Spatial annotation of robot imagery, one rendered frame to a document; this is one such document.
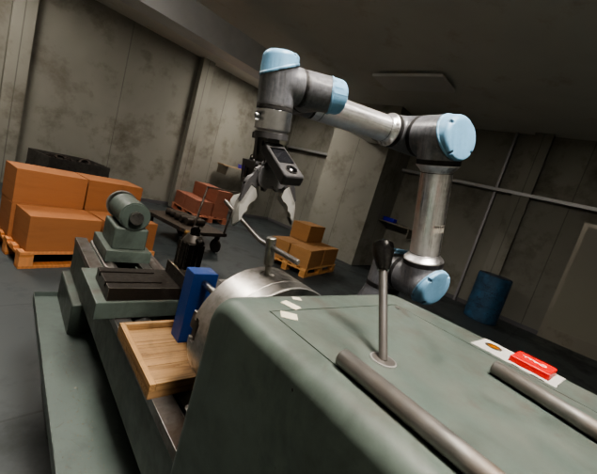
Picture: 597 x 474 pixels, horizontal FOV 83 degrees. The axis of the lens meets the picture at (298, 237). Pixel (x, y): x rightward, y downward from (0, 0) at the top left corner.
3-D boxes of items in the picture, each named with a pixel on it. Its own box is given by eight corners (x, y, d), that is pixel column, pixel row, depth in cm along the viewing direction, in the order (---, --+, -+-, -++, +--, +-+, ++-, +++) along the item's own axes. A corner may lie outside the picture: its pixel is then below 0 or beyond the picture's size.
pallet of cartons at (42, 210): (156, 267, 404) (171, 200, 391) (6, 269, 297) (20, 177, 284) (123, 241, 465) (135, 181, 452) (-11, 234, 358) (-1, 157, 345)
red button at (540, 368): (554, 379, 58) (558, 368, 58) (545, 386, 54) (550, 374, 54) (516, 359, 63) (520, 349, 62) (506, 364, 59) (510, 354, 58)
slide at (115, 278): (226, 298, 135) (228, 288, 134) (105, 301, 106) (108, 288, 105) (207, 280, 148) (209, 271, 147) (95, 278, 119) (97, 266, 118)
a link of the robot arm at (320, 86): (326, 83, 81) (285, 72, 76) (354, 76, 71) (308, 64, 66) (322, 118, 82) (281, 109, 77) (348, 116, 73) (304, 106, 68)
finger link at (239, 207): (224, 219, 74) (249, 187, 75) (235, 228, 70) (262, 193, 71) (213, 212, 72) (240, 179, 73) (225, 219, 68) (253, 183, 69)
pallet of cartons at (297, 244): (303, 257, 699) (313, 222, 688) (342, 276, 635) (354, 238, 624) (255, 255, 595) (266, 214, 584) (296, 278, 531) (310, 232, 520)
